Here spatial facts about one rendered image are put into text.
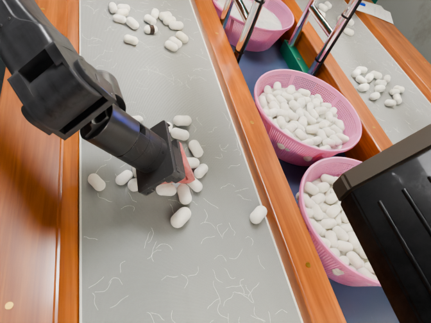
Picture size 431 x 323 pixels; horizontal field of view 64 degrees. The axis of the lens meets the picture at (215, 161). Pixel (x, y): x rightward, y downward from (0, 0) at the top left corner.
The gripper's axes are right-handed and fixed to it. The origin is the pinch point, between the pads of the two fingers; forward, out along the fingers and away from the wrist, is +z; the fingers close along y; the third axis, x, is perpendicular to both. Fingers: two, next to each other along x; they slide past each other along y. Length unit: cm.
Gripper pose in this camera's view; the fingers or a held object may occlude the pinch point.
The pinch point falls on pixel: (188, 178)
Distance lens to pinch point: 56.9
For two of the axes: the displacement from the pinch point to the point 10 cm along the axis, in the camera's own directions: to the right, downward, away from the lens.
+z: 5.3, 4.1, 7.4
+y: -2.1, -7.8, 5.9
